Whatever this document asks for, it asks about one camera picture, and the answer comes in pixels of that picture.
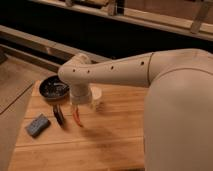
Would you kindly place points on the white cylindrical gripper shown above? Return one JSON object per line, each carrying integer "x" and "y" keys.
{"x": 80, "y": 94}

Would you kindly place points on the black eraser block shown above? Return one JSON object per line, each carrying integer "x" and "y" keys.
{"x": 58, "y": 114}

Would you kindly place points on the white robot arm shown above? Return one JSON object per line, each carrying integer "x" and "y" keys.
{"x": 178, "y": 108}

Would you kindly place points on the black round bowl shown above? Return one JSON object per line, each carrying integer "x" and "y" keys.
{"x": 52, "y": 88}

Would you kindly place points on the blue sponge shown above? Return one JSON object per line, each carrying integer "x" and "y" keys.
{"x": 37, "y": 125}

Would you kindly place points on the wooden shelf rail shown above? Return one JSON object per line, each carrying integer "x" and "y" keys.
{"x": 45, "y": 46}

